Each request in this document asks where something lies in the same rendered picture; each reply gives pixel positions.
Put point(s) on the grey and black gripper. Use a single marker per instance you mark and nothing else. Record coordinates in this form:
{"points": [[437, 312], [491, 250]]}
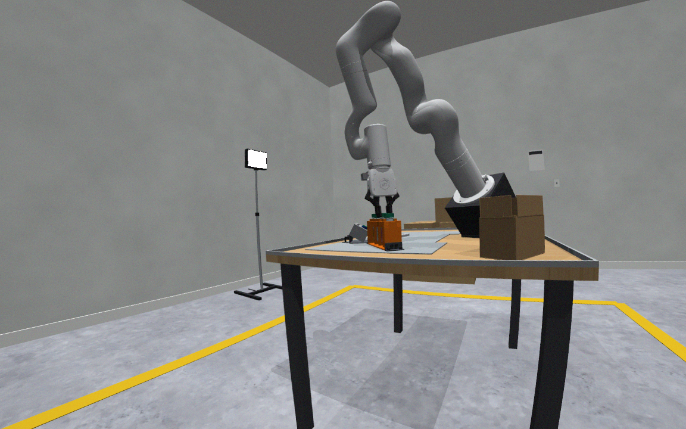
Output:
{"points": [[381, 182]]}

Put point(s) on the brown cardboard box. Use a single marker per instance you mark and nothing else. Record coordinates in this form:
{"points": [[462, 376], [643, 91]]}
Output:
{"points": [[511, 228]]}

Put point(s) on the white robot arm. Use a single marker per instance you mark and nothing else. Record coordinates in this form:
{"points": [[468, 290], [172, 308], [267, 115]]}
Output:
{"points": [[374, 30]]}

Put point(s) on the grey button housing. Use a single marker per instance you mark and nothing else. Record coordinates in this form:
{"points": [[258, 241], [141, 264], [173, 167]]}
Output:
{"points": [[359, 232]]}

